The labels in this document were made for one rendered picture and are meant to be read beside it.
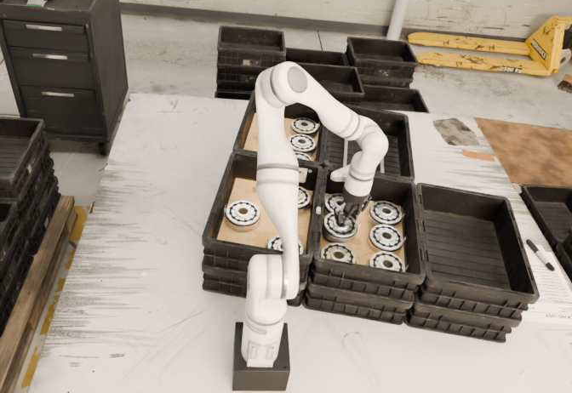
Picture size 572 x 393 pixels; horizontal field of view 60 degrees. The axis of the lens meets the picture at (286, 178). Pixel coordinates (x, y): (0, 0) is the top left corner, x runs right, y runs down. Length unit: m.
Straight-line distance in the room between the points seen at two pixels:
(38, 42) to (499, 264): 2.26
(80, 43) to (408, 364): 2.08
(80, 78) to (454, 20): 3.46
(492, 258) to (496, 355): 0.28
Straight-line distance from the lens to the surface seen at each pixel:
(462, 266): 1.60
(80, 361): 1.44
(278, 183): 1.04
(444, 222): 1.70
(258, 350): 1.22
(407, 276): 1.36
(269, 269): 1.03
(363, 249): 1.52
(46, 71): 2.86
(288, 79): 1.08
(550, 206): 2.98
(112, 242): 1.67
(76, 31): 2.68
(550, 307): 1.82
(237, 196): 1.61
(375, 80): 3.15
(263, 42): 3.27
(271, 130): 1.10
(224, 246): 1.33
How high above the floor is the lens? 1.93
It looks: 41 degrees down
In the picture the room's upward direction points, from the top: 9 degrees clockwise
